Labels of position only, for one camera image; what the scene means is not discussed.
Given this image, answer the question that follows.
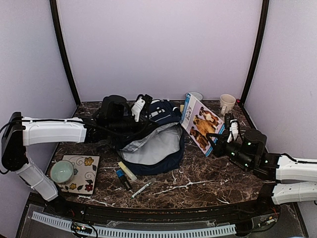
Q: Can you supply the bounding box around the small circuit board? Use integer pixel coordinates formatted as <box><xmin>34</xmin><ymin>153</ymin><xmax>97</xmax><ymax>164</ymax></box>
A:
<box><xmin>71</xmin><ymin>223</ymin><xmax>93</xmax><ymax>234</ymax></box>

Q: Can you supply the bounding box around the blue black marker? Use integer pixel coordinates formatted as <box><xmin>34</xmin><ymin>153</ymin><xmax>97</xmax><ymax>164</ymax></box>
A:
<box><xmin>116</xmin><ymin>170</ymin><xmax>132</xmax><ymax>191</ymax></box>

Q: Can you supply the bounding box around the cream ceramic mug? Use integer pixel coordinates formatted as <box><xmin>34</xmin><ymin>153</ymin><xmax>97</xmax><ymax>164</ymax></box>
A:
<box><xmin>219</xmin><ymin>94</ymin><xmax>236</xmax><ymax>119</ymax></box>

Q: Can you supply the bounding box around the green bowl on plate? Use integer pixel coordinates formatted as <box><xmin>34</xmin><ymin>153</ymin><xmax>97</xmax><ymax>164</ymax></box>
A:
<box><xmin>50</xmin><ymin>160</ymin><xmax>74</xmax><ymax>184</ymax></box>

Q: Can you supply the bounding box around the dog book Why Dogs Bark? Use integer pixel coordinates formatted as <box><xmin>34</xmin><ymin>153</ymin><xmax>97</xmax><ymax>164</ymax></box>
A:
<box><xmin>180</xmin><ymin>93</ymin><xmax>225</xmax><ymax>156</ymax></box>

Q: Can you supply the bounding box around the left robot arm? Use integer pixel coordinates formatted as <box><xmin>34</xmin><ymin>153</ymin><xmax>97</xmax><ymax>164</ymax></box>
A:
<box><xmin>0</xmin><ymin>94</ymin><xmax>153</xmax><ymax>216</ymax></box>

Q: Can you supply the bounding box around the black front rail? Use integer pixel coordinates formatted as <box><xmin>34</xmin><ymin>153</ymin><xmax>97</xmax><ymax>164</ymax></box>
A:
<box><xmin>29</xmin><ymin>192</ymin><xmax>295</xmax><ymax>225</ymax></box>

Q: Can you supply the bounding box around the right black frame post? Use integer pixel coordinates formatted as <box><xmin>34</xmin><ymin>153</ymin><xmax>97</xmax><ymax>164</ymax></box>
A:
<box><xmin>240</xmin><ymin>0</ymin><xmax>270</xmax><ymax>104</ymax></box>

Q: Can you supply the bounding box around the small green bowl at back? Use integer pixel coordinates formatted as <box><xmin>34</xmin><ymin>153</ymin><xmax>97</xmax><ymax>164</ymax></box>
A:
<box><xmin>190</xmin><ymin>91</ymin><xmax>204</xmax><ymax>101</ymax></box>

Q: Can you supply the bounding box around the black frame post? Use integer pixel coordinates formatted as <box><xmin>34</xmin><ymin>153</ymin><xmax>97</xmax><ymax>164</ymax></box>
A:
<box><xmin>49</xmin><ymin>0</ymin><xmax>81</xmax><ymax>106</ymax></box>
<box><xmin>240</xmin><ymin>0</ymin><xmax>270</xmax><ymax>104</ymax></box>

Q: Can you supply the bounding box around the white green pen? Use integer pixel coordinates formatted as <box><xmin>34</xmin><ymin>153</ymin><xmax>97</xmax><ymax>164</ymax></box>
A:
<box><xmin>131</xmin><ymin>178</ymin><xmax>156</xmax><ymax>199</ymax></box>

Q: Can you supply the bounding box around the white slotted cable duct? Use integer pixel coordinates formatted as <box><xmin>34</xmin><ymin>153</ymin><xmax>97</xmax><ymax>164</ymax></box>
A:
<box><xmin>31</xmin><ymin>212</ymin><xmax>236</xmax><ymax>238</ymax></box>

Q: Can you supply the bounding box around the yellow highlighter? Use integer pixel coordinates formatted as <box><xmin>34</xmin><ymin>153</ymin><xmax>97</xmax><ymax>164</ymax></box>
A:
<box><xmin>118</xmin><ymin>162</ymin><xmax>137</xmax><ymax>181</ymax></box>

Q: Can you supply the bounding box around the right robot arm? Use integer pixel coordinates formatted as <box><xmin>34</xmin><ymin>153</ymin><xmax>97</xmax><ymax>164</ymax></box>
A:
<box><xmin>207</xmin><ymin>129</ymin><xmax>317</xmax><ymax>215</ymax></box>

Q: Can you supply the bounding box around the left black frame post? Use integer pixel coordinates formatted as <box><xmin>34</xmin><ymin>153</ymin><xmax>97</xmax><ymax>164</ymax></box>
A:
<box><xmin>49</xmin><ymin>0</ymin><xmax>81</xmax><ymax>106</ymax></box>

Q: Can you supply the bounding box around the floral square plate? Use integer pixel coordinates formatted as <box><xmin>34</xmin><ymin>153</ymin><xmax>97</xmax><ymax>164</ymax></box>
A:
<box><xmin>59</xmin><ymin>155</ymin><xmax>100</xmax><ymax>195</ymax></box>

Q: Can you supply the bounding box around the navy blue student backpack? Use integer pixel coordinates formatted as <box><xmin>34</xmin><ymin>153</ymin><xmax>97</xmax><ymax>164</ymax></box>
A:
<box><xmin>114</xmin><ymin>99</ymin><xmax>185</xmax><ymax>176</ymax></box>

